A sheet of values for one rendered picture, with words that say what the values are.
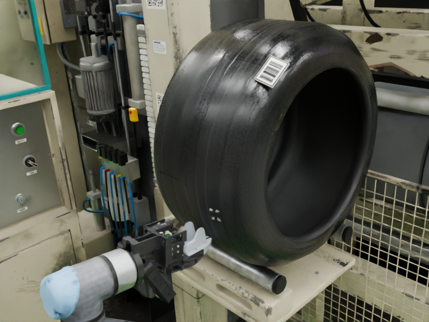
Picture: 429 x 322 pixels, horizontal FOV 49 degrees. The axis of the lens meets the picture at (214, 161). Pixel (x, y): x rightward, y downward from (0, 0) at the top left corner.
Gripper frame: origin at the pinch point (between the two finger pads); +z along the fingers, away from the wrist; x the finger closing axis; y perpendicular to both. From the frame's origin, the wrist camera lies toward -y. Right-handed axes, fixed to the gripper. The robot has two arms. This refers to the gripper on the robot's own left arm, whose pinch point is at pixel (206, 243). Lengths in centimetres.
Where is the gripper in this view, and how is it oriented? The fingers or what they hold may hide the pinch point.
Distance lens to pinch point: 102.2
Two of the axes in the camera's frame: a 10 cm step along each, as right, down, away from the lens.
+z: 7.2, -2.0, 6.7
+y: 0.3, -9.5, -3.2
